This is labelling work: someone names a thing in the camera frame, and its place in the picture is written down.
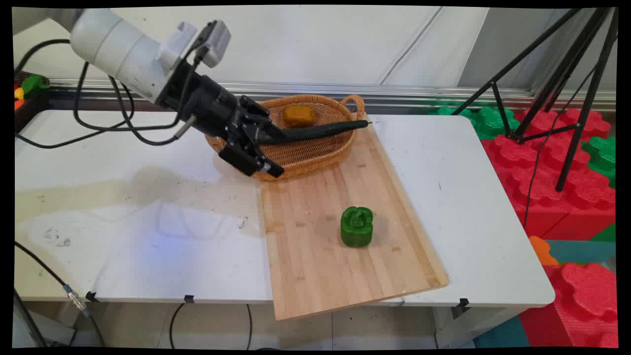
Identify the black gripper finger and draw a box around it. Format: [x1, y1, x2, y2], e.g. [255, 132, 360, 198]
[236, 96, 290, 145]
[218, 135, 286, 179]

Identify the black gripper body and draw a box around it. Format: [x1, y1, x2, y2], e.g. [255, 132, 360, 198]
[159, 60, 249, 142]

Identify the dark green cucumber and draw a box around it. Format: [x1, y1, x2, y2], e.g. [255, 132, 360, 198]
[259, 120, 374, 145]

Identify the yellow potato toy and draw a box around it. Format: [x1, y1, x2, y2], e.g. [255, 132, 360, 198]
[282, 104, 316, 129]

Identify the woven wicker basket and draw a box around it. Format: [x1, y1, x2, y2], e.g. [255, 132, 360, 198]
[205, 94, 366, 181]

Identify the bamboo cutting board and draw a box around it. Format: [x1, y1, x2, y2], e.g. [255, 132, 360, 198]
[256, 116, 450, 322]

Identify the green bell pepper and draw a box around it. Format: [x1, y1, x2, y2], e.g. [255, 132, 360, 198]
[340, 206, 374, 248]

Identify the dark toy crate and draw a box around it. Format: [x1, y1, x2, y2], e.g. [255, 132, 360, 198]
[14, 71, 51, 133]

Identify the green toy vegetable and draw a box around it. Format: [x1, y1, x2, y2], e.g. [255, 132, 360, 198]
[22, 74, 50, 97]

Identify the green foam block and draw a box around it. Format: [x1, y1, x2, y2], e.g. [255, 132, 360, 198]
[428, 101, 523, 141]
[581, 136, 617, 189]

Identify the white table leg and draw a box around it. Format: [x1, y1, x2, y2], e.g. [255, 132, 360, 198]
[434, 306, 530, 350]

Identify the large red foam block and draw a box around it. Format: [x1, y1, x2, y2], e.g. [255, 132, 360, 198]
[481, 107, 617, 241]

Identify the orange foam piece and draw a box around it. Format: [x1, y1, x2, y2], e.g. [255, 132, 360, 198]
[528, 236, 560, 267]

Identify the black tripod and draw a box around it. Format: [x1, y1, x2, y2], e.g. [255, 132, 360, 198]
[451, 7, 619, 193]

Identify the teal foam mat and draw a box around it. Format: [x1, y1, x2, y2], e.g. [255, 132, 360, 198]
[545, 239, 617, 264]

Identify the gray wrist camera box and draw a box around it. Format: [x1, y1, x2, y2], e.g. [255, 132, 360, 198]
[196, 20, 232, 69]

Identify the aluminium window rail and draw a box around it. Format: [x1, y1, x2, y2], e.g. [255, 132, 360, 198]
[48, 79, 617, 111]

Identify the black camera cable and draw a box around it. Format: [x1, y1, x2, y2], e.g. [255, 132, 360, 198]
[73, 47, 208, 133]

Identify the black cable under table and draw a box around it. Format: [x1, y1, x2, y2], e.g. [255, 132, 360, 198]
[169, 303, 253, 351]

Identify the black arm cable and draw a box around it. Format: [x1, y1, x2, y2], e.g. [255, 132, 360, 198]
[15, 39, 72, 74]

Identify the black cable with metal connector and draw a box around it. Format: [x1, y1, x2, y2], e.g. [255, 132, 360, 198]
[14, 241, 105, 347]

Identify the thin black tripod cable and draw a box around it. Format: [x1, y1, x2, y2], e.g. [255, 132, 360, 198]
[522, 67, 597, 230]

